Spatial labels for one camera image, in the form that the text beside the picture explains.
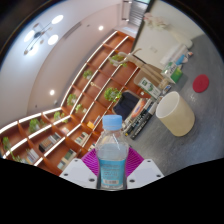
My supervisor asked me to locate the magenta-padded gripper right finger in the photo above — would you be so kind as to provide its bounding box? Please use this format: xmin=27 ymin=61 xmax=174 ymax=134
xmin=125 ymin=148 xmax=165 ymax=190

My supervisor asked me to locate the chair with dark jacket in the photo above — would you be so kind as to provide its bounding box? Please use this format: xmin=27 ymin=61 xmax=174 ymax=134
xmin=112 ymin=91 xmax=141 ymax=121

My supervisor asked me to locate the stack of dark books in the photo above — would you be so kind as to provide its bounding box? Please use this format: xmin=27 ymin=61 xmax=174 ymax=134
xmin=123 ymin=96 xmax=161 ymax=140

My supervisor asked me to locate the small green box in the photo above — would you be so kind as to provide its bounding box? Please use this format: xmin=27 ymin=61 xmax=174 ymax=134
xmin=170 ymin=67 xmax=184 ymax=84

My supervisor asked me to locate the ceiling air vent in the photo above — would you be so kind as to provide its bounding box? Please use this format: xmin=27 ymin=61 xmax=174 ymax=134
xmin=63 ymin=21 xmax=83 ymax=39

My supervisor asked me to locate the wooden wall shelf unit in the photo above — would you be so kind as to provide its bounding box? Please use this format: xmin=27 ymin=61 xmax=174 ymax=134
xmin=0 ymin=29 xmax=151 ymax=176

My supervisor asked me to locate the stack of white books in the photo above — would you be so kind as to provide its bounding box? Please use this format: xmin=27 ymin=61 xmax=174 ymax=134
xmin=159 ymin=43 xmax=189 ymax=66

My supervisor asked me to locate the cream cylindrical cup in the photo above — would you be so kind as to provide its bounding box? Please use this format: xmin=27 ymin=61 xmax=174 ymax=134
xmin=155 ymin=90 xmax=196 ymax=138

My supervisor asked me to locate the branched ceiling lamp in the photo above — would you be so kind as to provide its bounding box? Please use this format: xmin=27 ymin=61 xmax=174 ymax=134
xmin=22 ymin=13 xmax=65 ymax=56

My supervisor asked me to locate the grey curtain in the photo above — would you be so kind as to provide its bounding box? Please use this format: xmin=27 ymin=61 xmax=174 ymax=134
xmin=128 ymin=0 xmax=151 ymax=28

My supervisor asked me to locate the flat round red coaster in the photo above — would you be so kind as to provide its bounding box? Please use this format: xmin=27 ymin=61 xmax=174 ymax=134
xmin=192 ymin=73 xmax=210 ymax=94

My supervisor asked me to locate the clear blue-capped water bottle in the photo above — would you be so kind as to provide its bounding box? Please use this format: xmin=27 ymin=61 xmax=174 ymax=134
xmin=95 ymin=114 xmax=130 ymax=192

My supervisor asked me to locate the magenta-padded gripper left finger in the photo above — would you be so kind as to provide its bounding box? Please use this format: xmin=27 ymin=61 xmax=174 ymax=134
xmin=59 ymin=148 xmax=101 ymax=190

